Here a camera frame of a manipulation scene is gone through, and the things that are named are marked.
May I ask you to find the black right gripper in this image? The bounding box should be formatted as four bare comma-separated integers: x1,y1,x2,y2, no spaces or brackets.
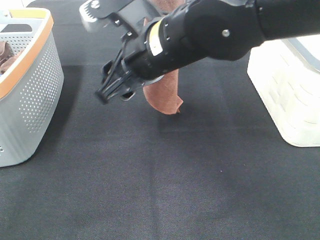
79,0,180,104

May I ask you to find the brown towel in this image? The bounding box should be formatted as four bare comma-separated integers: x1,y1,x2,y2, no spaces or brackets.
0,41,24,76
142,0,184,116

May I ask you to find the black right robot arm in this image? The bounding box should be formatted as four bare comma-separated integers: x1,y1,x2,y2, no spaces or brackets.
79,0,320,104

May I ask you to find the brown towel in basket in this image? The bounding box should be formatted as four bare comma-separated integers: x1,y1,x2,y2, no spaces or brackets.
0,41,24,76

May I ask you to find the grey perforated laundry basket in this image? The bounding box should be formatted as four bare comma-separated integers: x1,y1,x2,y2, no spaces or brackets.
0,7,64,167

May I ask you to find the white plastic storage box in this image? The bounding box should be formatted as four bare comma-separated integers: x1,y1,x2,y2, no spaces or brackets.
247,35,320,147

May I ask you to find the black table cloth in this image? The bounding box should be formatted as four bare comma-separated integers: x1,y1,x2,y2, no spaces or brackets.
0,0,320,240

